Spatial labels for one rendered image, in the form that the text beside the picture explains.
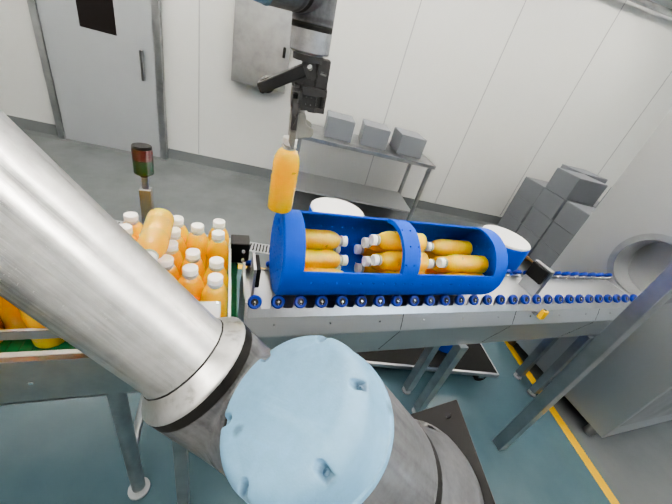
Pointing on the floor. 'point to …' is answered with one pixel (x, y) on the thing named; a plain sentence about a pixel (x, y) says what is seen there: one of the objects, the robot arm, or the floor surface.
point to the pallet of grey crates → (553, 210)
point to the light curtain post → (657, 296)
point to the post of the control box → (181, 473)
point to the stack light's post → (146, 202)
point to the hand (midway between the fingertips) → (289, 140)
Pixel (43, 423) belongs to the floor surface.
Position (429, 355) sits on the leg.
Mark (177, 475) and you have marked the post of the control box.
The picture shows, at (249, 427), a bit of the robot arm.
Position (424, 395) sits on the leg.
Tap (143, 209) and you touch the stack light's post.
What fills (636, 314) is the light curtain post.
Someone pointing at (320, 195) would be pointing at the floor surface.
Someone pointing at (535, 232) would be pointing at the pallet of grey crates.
